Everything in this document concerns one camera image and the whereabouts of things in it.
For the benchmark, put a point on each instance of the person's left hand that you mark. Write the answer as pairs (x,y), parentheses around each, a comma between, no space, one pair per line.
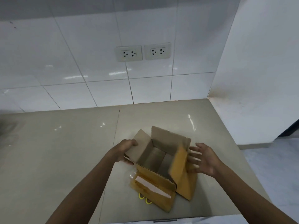
(120,150)

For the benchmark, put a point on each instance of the person's right hand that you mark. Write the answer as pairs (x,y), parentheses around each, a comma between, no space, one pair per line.
(210,162)

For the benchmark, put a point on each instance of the person's right middle finger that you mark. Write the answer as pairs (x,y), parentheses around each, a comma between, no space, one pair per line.
(194,159)

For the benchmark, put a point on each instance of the person's right little finger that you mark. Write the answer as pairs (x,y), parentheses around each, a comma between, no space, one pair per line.
(198,172)

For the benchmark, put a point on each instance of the person's left thumb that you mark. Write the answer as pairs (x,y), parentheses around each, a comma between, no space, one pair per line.
(129,161)

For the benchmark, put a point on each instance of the person's right thumb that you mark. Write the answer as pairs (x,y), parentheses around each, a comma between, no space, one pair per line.
(202,146)

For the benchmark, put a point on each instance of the brown cardboard box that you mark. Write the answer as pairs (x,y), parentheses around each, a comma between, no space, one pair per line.
(161,184)

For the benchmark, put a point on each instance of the person's right forearm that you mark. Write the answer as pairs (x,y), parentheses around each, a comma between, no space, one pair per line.
(252,195)

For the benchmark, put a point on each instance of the person's left forearm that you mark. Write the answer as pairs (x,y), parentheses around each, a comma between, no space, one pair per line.
(86,188)

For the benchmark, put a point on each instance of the white double wall socket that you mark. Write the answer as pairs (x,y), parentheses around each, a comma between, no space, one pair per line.
(158,51)
(129,53)

